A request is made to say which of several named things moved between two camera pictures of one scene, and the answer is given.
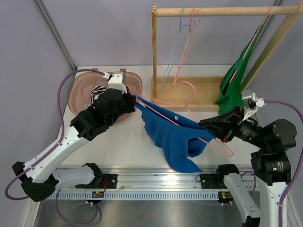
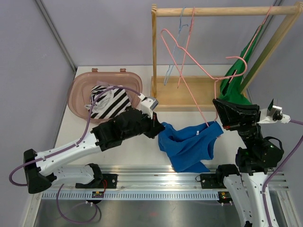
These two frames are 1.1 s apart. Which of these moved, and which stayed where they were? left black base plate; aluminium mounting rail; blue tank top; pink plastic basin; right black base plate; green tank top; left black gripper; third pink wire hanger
Moved: left black gripper; blue tank top
Stayed: pink plastic basin; right black base plate; green tank top; aluminium mounting rail; left black base plate; third pink wire hanger
